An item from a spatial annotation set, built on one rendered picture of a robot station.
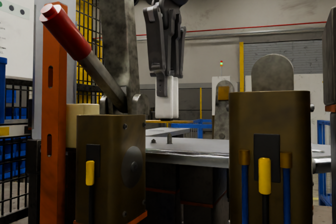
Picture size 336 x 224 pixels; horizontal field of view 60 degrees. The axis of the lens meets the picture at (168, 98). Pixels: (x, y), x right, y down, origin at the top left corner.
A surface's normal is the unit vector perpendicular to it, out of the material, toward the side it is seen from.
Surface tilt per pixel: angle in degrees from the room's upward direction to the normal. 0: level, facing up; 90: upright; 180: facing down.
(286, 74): 102
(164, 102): 89
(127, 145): 90
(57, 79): 90
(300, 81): 90
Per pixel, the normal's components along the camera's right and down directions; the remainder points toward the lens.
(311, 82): -0.25, -0.04
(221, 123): -0.40, -0.25
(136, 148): 0.91, -0.02
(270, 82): -0.39, 0.17
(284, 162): -0.67, -0.03
